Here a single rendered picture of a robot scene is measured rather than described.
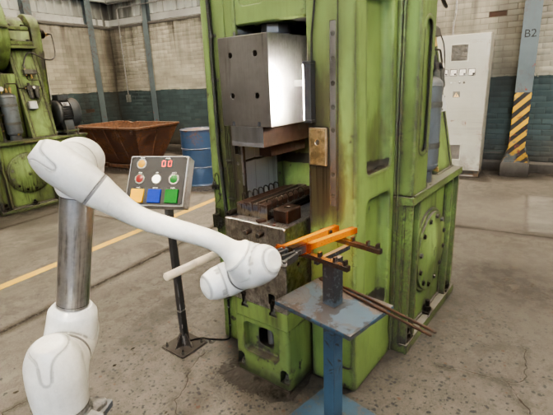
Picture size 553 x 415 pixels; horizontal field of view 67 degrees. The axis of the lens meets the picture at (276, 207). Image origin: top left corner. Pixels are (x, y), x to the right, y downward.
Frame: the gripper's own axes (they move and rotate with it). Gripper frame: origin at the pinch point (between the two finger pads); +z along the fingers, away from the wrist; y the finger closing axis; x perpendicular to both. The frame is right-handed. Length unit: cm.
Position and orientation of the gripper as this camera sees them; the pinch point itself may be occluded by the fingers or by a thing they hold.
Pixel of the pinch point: (297, 249)
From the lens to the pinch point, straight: 154.8
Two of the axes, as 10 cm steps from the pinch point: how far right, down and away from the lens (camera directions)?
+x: -0.2, -9.6, -2.7
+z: 7.0, -2.1, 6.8
